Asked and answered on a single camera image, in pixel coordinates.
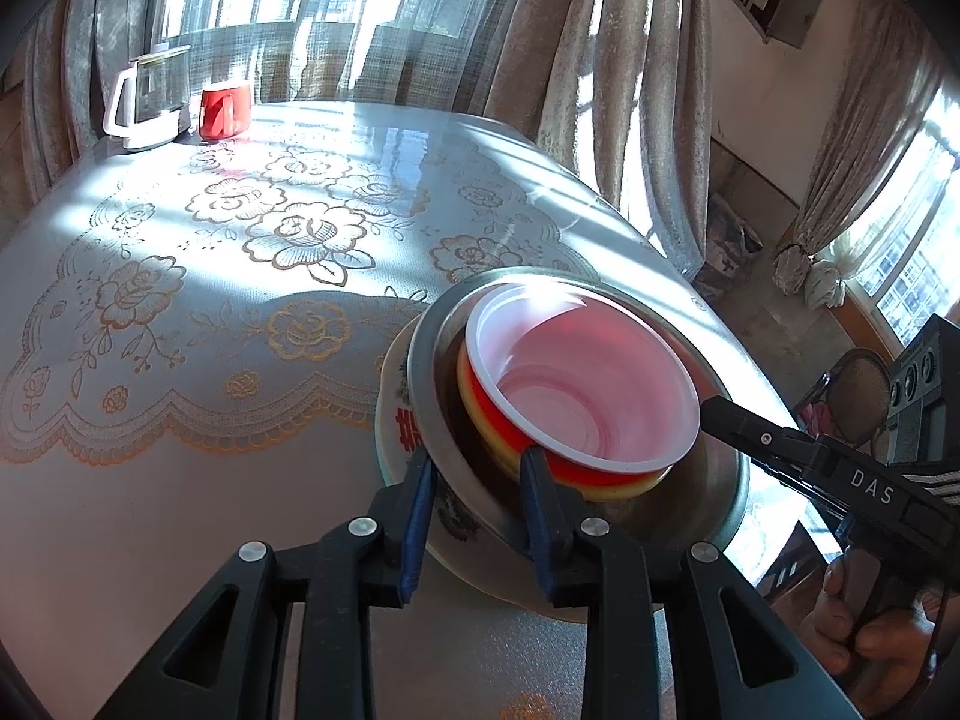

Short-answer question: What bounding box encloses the side window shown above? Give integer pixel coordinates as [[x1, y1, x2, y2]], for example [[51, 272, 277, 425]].
[[817, 90, 960, 350]]

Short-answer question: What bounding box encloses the yellow plastic bowl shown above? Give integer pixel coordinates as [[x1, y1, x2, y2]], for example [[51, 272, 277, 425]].
[[456, 356, 676, 503]]

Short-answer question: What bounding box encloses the white glass electric kettle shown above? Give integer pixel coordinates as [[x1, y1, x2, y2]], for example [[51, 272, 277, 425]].
[[103, 45, 194, 152]]

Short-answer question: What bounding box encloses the red plastic bowl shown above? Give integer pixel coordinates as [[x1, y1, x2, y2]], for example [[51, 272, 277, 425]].
[[465, 285, 702, 488]]

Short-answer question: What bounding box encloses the stainless steel basin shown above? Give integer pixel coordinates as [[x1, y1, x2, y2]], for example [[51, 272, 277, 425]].
[[407, 268, 751, 563]]

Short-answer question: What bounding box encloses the person's right hand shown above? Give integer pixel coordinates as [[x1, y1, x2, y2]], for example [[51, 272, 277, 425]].
[[796, 559, 960, 713]]

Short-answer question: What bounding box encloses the beige side window curtain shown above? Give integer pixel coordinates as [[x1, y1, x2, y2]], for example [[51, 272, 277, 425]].
[[772, 0, 947, 308]]

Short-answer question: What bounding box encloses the grey patterned curtain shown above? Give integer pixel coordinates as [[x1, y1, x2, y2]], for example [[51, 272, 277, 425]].
[[0, 0, 175, 188], [517, 0, 713, 278]]

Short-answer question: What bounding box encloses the red mug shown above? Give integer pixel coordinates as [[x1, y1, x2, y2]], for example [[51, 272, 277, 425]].
[[197, 82, 252, 141]]

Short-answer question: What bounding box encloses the patterned bag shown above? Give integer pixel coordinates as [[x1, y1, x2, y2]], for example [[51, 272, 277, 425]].
[[705, 191, 766, 278]]

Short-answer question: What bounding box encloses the white sheer curtain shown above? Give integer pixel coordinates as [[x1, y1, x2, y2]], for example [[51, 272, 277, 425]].
[[150, 0, 541, 104]]

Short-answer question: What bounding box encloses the dark round mesh object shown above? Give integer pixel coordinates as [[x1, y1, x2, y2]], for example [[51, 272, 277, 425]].
[[795, 349, 895, 445]]

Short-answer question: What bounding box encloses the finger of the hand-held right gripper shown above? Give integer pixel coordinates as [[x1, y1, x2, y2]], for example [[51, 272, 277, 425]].
[[699, 396, 820, 485]]

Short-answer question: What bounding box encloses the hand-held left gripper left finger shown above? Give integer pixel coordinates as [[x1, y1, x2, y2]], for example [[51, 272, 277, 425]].
[[97, 450, 440, 720]]

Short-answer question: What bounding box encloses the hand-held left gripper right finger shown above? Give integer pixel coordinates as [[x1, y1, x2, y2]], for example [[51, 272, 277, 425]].
[[519, 446, 863, 720]]

